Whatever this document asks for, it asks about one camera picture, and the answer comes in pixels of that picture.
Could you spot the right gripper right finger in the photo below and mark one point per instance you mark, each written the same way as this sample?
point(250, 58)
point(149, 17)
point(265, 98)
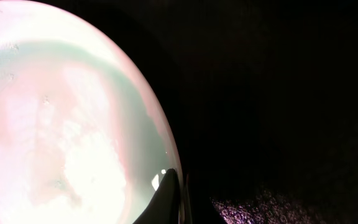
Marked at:
point(200, 207)

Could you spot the white plate bottom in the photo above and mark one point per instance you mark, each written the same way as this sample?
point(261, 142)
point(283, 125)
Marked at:
point(83, 138)

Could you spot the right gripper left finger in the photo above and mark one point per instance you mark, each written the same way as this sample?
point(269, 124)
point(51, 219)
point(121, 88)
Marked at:
point(165, 204)

